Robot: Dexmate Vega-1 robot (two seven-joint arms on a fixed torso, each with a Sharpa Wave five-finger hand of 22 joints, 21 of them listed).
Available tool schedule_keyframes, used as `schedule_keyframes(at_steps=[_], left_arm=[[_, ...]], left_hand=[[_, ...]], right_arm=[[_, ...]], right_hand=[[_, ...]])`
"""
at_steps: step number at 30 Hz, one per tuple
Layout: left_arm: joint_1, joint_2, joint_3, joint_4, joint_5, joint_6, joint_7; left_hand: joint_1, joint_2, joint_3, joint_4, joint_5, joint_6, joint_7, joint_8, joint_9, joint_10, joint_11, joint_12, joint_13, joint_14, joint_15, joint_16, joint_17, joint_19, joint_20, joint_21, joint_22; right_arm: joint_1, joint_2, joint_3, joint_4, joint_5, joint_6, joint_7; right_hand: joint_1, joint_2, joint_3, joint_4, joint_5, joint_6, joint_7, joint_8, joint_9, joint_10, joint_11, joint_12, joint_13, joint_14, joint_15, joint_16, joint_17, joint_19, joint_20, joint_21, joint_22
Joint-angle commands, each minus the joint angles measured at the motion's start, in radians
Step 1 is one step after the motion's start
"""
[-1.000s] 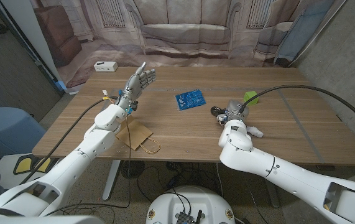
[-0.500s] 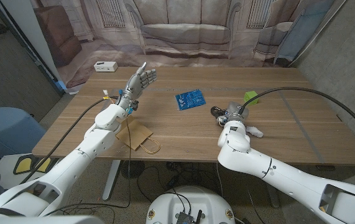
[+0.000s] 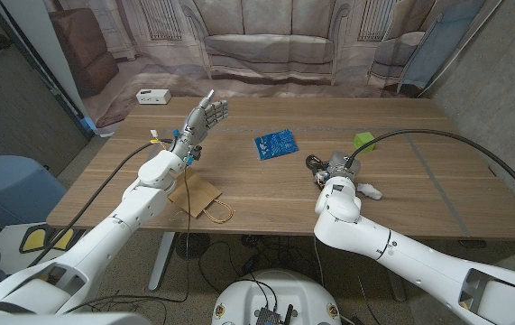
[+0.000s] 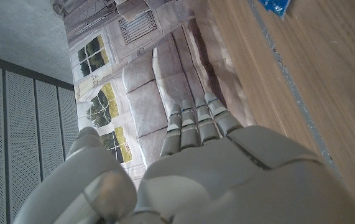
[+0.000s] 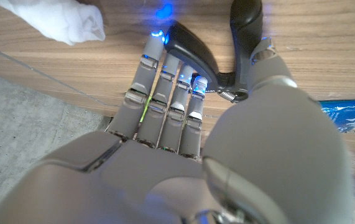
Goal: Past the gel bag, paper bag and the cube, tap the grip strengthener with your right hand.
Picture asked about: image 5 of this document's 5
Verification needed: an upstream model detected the blue gel bag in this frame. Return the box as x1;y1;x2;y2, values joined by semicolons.
319;98;355;134

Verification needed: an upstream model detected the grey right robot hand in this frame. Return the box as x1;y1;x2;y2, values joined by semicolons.
0;29;355;224

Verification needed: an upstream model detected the white crumpled cloth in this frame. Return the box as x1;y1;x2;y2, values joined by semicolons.
0;0;106;47

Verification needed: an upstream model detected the black grip strengthener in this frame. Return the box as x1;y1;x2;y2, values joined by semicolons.
164;0;264;103

